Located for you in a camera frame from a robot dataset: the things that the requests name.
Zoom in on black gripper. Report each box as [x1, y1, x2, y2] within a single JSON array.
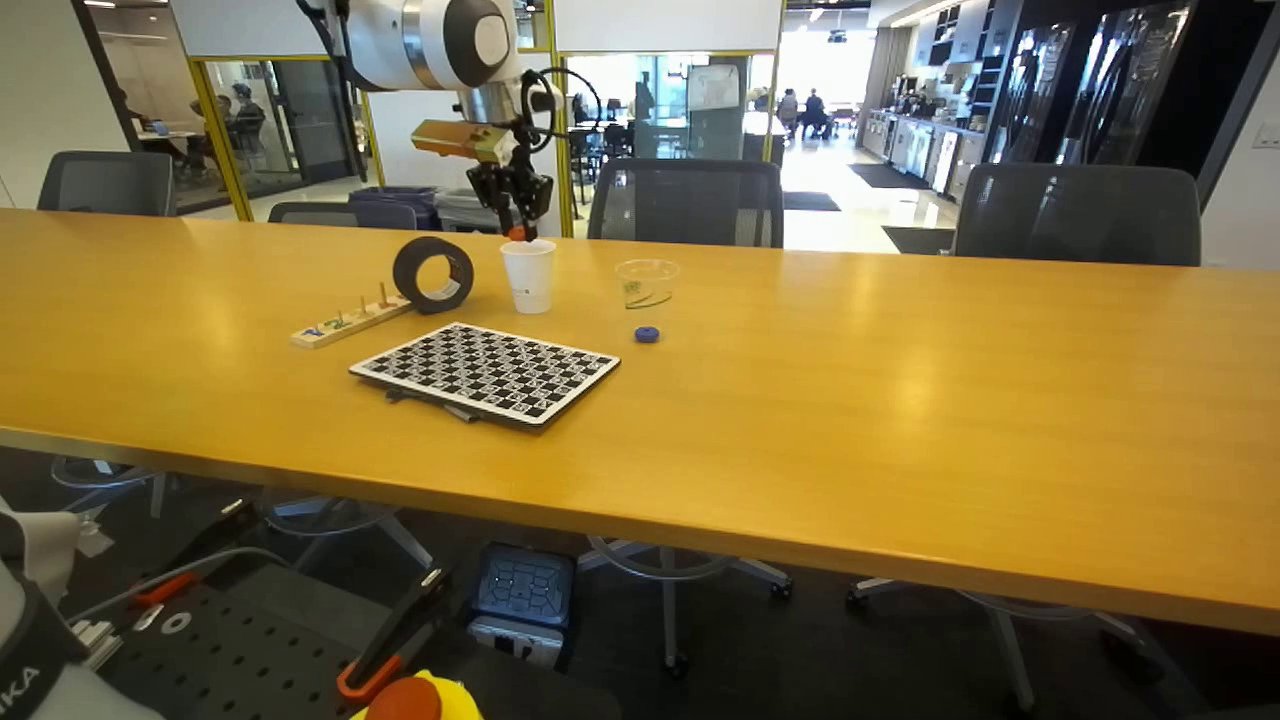
[[465, 139, 557, 243]]

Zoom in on white grey robot base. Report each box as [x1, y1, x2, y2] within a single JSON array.
[[0, 500, 164, 720]]

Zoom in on white paper cup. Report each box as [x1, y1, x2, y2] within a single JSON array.
[[499, 236, 562, 321]]

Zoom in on clear plastic cup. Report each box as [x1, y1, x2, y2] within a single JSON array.
[[614, 255, 683, 321]]

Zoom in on black tape roll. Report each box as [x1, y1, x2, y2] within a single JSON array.
[[390, 233, 481, 321]]

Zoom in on black white marker board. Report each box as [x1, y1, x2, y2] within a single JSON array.
[[347, 321, 626, 434]]

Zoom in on grey mesh office chair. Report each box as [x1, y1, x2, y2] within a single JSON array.
[[845, 161, 1206, 720], [38, 149, 182, 221], [584, 156, 795, 677]]

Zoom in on wooden number puzzle strip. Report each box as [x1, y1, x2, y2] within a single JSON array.
[[288, 294, 418, 353]]

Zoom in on distant seated person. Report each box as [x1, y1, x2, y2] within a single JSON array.
[[778, 83, 808, 144]]

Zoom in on grey box under table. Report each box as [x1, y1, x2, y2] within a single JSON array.
[[465, 540, 579, 669]]

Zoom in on kitchen counter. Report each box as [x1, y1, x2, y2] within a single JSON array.
[[857, 112, 992, 206]]

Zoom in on black orange clamp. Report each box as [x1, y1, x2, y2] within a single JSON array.
[[72, 498, 264, 634], [333, 565, 454, 714]]

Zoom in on yellow red emergency stop button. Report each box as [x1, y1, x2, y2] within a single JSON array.
[[354, 669, 483, 720]]

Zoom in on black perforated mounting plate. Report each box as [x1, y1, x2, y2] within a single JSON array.
[[96, 553, 454, 720]]

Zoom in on black glass door refrigerator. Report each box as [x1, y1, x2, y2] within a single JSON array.
[[975, 0, 1206, 172]]

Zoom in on yellow framed partition wall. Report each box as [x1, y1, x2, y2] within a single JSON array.
[[172, 0, 792, 243]]

